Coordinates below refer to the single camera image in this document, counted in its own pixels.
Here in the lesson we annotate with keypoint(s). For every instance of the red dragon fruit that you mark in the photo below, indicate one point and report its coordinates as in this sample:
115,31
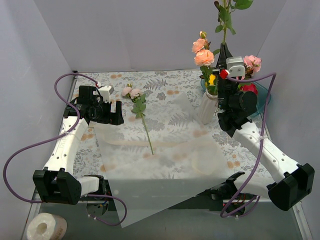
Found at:
249,88

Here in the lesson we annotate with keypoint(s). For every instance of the pink flower stems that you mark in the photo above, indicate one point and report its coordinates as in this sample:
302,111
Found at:
138,98

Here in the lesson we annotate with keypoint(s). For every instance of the teal plastic fruit basket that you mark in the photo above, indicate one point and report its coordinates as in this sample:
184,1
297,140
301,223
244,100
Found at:
261,100

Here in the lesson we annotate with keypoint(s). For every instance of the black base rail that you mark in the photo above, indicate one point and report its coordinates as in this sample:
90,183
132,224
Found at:
220,195

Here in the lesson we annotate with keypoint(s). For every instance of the cream ribbon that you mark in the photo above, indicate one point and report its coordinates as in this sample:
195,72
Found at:
200,156

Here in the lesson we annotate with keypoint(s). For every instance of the white tape roll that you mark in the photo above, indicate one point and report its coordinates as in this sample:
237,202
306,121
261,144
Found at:
46,226

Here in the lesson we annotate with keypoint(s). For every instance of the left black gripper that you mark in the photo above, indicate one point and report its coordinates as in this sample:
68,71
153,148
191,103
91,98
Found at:
117,113

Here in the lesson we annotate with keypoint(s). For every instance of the yellow mango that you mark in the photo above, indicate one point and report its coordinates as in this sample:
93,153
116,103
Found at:
212,80

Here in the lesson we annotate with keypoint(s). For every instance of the floral tablecloth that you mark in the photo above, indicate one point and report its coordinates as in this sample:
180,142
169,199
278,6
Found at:
158,86

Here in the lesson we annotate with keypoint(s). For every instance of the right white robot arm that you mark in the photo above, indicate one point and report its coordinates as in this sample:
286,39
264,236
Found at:
291,181

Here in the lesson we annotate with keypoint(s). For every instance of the white ribbed vase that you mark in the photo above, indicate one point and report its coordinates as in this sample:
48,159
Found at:
207,108

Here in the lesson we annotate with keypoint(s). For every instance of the peach flower stem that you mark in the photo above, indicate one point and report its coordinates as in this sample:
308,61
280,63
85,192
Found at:
204,59
225,9

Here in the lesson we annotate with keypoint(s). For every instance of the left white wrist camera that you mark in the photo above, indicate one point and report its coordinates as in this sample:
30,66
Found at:
105,92

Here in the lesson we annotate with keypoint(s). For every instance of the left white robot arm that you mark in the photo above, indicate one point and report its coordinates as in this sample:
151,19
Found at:
56,183

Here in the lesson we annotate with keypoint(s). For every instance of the white wrapping paper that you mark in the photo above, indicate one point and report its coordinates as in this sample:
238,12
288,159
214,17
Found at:
172,120

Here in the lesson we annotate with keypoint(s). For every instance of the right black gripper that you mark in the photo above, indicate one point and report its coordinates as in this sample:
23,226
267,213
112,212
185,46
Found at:
222,66

